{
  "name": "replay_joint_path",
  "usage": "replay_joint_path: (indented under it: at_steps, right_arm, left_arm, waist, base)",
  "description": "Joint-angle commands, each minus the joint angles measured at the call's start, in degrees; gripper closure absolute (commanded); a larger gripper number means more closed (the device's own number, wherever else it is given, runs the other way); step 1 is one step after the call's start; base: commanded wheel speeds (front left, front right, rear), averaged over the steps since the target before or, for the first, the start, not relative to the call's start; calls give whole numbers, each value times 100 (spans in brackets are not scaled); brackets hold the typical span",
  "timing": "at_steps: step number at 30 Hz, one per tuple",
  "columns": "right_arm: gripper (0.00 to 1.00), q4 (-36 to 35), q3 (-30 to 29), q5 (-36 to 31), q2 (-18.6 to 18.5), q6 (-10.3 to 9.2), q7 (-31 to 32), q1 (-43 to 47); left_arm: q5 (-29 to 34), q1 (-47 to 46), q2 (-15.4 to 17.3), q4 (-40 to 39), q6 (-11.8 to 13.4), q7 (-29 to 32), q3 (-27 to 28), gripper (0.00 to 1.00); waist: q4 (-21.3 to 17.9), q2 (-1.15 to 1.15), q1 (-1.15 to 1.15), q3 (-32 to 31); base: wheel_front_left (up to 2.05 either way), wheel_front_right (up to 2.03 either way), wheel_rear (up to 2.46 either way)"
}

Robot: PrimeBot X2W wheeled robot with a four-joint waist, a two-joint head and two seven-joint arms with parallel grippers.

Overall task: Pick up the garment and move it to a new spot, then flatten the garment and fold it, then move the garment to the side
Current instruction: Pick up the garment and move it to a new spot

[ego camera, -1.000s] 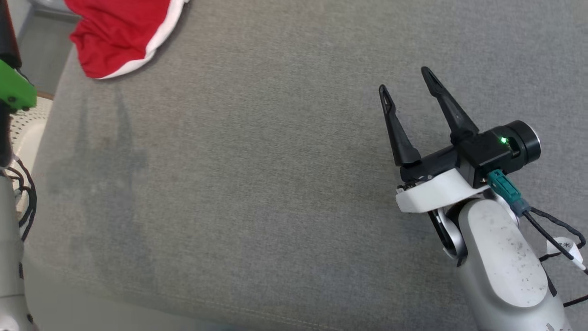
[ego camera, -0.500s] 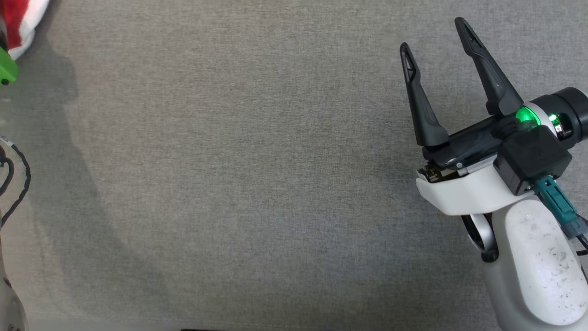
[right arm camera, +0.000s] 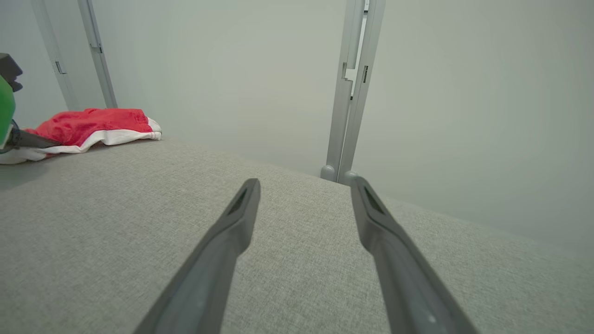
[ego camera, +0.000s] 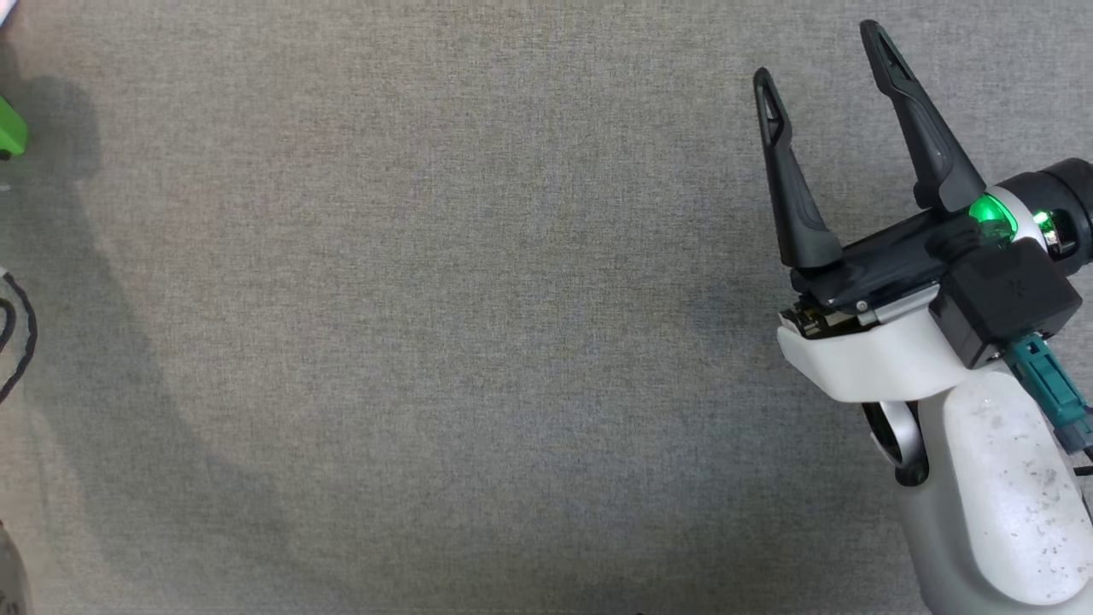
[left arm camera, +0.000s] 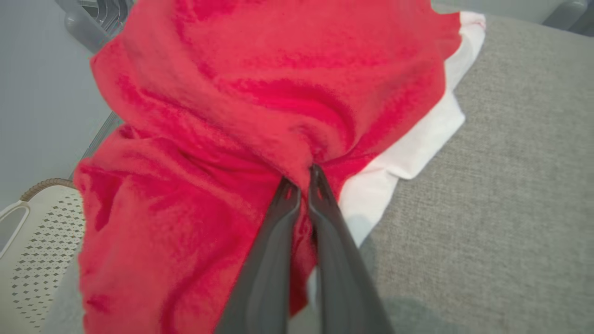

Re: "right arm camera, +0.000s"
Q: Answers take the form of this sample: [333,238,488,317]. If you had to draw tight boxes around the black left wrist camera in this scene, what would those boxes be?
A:
[0,52,23,93]

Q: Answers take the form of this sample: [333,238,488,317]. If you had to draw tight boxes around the red white-striped shorts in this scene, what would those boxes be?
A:
[0,108,162,166]

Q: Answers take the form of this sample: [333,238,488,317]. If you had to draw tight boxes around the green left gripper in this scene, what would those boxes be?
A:
[0,74,61,154]

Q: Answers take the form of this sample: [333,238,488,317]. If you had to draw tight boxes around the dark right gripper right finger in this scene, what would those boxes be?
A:
[350,176,479,334]

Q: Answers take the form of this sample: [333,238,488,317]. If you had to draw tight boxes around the grey partition post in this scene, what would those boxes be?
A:
[77,0,118,110]
[30,0,82,112]
[320,0,367,182]
[340,0,386,186]

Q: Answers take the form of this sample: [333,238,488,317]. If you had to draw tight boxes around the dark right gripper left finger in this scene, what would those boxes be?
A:
[134,178,262,334]

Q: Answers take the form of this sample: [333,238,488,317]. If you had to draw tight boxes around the grey upholstered sofa cushion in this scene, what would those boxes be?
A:
[0,138,594,334]

